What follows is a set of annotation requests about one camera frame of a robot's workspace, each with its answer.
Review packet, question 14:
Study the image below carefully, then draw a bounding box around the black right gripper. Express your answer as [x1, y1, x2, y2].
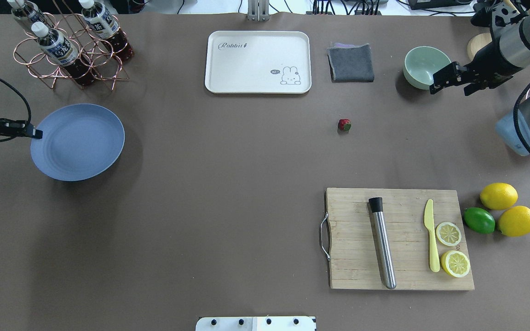
[429, 44, 515, 96]

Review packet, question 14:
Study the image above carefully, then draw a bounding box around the blue round plate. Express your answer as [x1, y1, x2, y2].
[31, 103, 126, 182]

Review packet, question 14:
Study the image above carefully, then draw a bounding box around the red strawberry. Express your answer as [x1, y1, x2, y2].
[337, 119, 351, 132]

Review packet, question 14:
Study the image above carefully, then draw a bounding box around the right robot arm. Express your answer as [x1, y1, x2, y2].
[430, 0, 530, 156]

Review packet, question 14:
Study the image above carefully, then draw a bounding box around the wooden stand with base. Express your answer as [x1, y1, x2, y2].
[467, 8, 530, 60]

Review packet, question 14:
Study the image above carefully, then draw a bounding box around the green bowl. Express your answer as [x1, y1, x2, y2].
[403, 46, 451, 90]

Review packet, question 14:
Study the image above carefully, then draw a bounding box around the front tea bottle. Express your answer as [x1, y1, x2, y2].
[31, 22, 95, 86]

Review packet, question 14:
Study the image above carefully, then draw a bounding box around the tea bottle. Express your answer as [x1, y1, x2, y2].
[7, 0, 51, 34]
[79, 0, 134, 62]
[31, 22, 95, 86]

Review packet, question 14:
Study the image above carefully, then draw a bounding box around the grey folded cloth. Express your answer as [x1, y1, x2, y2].
[327, 43, 375, 82]

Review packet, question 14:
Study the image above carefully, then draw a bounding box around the back left tea bottle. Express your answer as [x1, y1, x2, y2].
[7, 0, 51, 34]

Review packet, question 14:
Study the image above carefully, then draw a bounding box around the upper whole lemon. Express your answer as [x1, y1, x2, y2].
[479, 183, 518, 210]

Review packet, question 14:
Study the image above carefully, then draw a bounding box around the whole lemon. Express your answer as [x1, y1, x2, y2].
[498, 205, 530, 237]
[479, 183, 518, 210]

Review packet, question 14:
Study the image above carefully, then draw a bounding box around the back right tea bottle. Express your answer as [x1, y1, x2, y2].
[79, 0, 134, 62]

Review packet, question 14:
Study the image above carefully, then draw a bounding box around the green lime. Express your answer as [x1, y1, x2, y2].
[463, 207, 496, 234]

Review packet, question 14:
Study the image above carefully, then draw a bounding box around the steel muddler black tip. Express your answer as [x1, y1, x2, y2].
[369, 197, 396, 290]

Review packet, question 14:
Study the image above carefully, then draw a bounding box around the lower whole lemon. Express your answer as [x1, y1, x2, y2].
[498, 205, 530, 237]

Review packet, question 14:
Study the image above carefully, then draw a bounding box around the upper lemon slice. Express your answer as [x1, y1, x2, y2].
[435, 222, 462, 247]

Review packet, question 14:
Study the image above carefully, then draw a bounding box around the lemon slice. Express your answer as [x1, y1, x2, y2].
[435, 222, 462, 247]
[440, 250, 471, 277]

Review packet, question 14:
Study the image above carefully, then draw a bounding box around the lower lemon slice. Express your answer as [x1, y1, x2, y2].
[440, 250, 471, 277]

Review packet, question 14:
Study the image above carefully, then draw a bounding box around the yellow plastic knife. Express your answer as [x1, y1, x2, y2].
[423, 199, 440, 273]

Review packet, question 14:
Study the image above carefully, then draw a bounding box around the wooden cutting board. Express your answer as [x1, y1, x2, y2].
[325, 187, 474, 291]

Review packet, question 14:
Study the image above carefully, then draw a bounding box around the cream rabbit tray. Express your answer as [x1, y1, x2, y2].
[204, 31, 312, 94]

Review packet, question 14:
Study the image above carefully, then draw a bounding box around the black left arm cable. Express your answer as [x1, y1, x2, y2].
[0, 77, 32, 144]

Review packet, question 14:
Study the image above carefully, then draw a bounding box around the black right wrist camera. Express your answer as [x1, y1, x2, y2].
[470, 1, 529, 35]

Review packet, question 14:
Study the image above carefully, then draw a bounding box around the copper wire bottle rack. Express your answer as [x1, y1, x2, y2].
[8, 0, 134, 90]

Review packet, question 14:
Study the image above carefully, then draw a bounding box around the white mount plate with bolts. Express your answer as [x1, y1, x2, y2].
[195, 316, 317, 331]

